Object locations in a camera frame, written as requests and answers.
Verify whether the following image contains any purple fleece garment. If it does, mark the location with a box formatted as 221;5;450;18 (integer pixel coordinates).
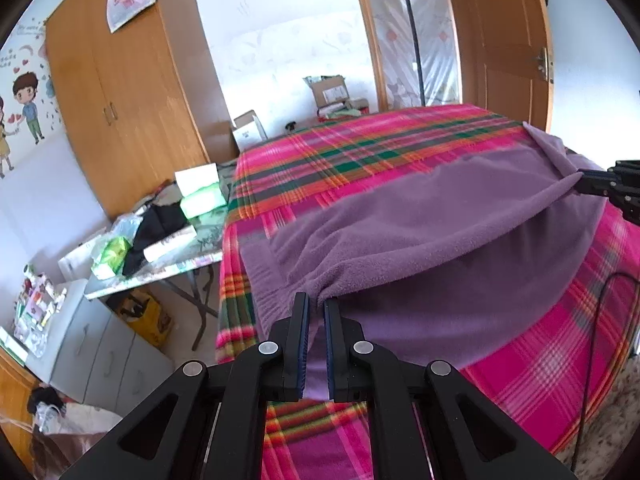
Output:
240;127;605;400

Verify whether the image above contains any cluttered folding table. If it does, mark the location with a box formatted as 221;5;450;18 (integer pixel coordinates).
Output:
82;159;237;352

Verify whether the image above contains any yellow bag under table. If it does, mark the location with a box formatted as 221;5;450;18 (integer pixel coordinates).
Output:
106;287;174;349

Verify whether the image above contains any wooden door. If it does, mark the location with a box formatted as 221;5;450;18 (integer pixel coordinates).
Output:
450;0;553;130

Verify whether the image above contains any black cloth on table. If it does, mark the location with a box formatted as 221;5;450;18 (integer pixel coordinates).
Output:
122;203;189;278

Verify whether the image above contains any grey drawer cabinet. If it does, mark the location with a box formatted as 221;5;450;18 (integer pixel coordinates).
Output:
26;280;175;416

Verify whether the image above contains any pink plaid bed sheet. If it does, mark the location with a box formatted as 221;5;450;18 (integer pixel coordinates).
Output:
216;105;639;479

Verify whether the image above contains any open cardboard box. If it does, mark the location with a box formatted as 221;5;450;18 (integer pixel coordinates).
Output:
304;75;370;122

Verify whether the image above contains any wooden wardrobe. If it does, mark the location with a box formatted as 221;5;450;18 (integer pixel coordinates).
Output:
46;0;239;219

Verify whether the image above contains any sliding glass door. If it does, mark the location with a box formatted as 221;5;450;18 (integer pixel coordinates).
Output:
358;0;462;112

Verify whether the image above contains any white box by wall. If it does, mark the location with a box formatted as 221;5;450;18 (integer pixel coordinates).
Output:
232;110;268;152

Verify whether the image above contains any cartoon couple wall sticker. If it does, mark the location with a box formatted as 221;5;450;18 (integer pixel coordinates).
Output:
1;72;44;179

